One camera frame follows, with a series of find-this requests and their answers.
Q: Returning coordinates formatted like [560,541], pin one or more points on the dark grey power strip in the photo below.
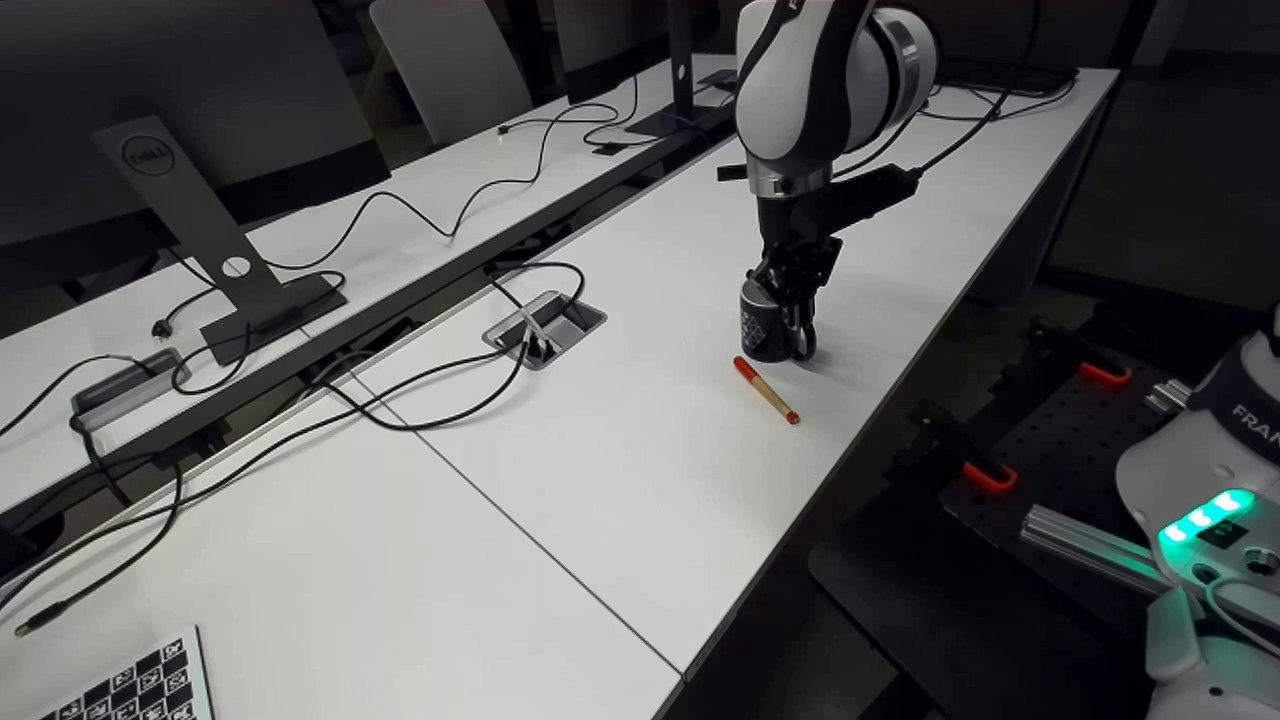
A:
[121,387]

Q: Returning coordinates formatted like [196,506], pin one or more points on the grey flat device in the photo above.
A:
[713,76]

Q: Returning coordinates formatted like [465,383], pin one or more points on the black desk divider channel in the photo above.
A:
[400,306]

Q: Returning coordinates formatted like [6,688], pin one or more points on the black monitor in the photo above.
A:
[161,66]

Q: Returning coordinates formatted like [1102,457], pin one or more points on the orange clamp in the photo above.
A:
[988,478]
[1107,372]

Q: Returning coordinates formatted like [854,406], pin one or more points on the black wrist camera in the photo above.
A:
[875,192]

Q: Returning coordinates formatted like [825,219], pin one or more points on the checkered calibration sheet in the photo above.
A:
[134,687]

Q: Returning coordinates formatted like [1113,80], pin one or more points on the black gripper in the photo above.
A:
[796,240]

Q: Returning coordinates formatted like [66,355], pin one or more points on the grey office chair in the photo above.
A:
[446,60]

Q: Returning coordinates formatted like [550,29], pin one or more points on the small black rectangular plate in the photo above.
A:
[731,169]

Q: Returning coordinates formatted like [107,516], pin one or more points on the Dell monitor stand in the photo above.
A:
[173,185]

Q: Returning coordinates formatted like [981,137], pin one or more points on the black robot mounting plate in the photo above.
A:
[1064,443]

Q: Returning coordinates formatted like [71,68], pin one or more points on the black mug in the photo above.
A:
[765,347]

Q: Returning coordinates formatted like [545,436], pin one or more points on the black monitor stand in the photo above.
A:
[680,53]

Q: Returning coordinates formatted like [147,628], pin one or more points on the red and tan marker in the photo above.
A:
[765,390]

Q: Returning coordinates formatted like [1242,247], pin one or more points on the aluminium rail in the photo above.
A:
[1084,546]

